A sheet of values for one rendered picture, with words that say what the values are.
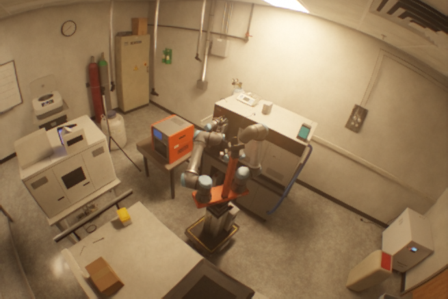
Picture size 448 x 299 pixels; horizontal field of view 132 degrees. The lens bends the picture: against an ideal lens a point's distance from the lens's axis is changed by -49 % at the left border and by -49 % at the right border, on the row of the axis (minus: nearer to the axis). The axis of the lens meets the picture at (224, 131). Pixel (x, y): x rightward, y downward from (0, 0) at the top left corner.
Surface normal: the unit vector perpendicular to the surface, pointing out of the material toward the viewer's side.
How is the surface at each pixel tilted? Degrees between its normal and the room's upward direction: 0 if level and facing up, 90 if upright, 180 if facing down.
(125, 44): 90
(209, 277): 0
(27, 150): 41
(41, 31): 90
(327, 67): 90
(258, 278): 0
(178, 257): 0
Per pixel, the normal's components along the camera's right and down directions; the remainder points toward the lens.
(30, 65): 0.81, 0.41
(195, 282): 0.15, -0.83
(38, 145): 0.64, -0.36
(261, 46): -0.57, 0.37
